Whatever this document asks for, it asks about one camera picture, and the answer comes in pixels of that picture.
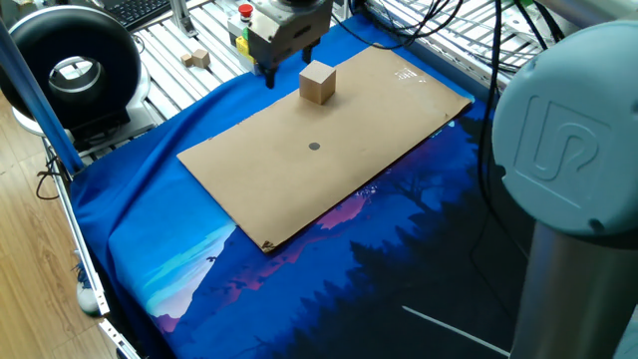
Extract black ring-shaped device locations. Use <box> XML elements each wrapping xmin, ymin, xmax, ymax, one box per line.
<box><xmin>0</xmin><ymin>4</ymin><xmax>156</xmax><ymax>151</ymax></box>

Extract black keyboard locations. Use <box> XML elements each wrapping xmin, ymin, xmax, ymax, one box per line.
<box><xmin>97</xmin><ymin>0</ymin><xmax>173</xmax><ymax>30</ymax></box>

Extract aluminium table rail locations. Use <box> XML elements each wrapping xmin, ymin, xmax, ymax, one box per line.
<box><xmin>366</xmin><ymin>0</ymin><xmax>499</xmax><ymax>96</ymax></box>

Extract grey box red stop button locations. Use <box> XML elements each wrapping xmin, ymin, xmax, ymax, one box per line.
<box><xmin>227</xmin><ymin>3</ymin><xmax>255</xmax><ymax>49</ymax></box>

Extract silver Schunk gripper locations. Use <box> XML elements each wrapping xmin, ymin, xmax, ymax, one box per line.
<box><xmin>247</xmin><ymin>0</ymin><xmax>334</xmax><ymax>90</ymax></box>

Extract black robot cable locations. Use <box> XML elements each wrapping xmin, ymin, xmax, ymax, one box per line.
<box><xmin>331</xmin><ymin>0</ymin><xmax>529</xmax><ymax>320</ymax></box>

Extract white sneaker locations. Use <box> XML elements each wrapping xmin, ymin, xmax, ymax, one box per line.
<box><xmin>74</xmin><ymin>258</ymin><xmax>104</xmax><ymax>316</ymax></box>

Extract blue pole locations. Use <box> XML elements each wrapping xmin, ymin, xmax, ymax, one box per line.
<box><xmin>0</xmin><ymin>19</ymin><xmax>85</xmax><ymax>176</ymax></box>

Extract thin black table cables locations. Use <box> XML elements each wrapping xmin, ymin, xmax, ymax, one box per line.
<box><xmin>398</xmin><ymin>0</ymin><xmax>567</xmax><ymax>71</ymax></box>

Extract silver side rail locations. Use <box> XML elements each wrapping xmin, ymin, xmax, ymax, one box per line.
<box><xmin>42</xmin><ymin>139</ymin><xmax>141</xmax><ymax>359</ymax></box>

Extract large wooden cube block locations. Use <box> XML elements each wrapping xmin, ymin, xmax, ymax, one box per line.
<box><xmin>298</xmin><ymin>59</ymin><xmax>338</xmax><ymax>106</ymax></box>

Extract white zip tie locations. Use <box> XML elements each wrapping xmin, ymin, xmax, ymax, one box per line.
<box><xmin>401</xmin><ymin>304</ymin><xmax>512</xmax><ymax>358</ymax></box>

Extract brown cardboard sheet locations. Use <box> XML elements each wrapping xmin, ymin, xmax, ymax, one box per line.
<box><xmin>176</xmin><ymin>43</ymin><xmax>474</xmax><ymax>254</ymax></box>

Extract aluminium post with foot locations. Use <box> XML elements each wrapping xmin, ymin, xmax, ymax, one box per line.
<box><xmin>167</xmin><ymin>0</ymin><xmax>199</xmax><ymax>39</ymax></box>

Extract blue forest print cloth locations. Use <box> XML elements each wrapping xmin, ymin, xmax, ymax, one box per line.
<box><xmin>69</xmin><ymin>12</ymin><xmax>537</xmax><ymax>359</ymax></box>

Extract black cord loop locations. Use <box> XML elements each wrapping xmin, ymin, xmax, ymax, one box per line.
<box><xmin>34</xmin><ymin>154</ymin><xmax>65</xmax><ymax>201</ymax></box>

